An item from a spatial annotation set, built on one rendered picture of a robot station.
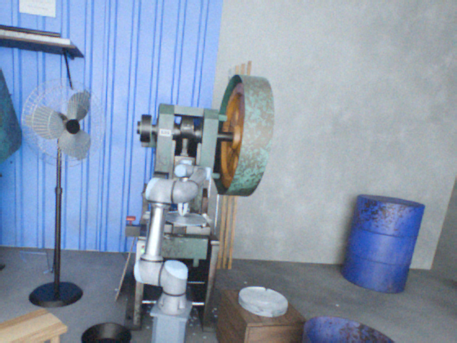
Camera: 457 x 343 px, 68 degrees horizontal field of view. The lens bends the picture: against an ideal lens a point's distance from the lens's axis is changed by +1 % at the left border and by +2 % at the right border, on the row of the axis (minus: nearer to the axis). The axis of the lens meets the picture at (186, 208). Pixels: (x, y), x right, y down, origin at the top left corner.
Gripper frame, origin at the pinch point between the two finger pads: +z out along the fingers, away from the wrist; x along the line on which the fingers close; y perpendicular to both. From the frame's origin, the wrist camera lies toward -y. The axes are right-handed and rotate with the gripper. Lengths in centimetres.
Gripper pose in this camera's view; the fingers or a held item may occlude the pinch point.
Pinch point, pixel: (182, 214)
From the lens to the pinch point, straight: 218.3
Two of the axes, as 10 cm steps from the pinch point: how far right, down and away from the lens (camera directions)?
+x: -9.9, -0.6, -1.3
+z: -0.9, 9.7, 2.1
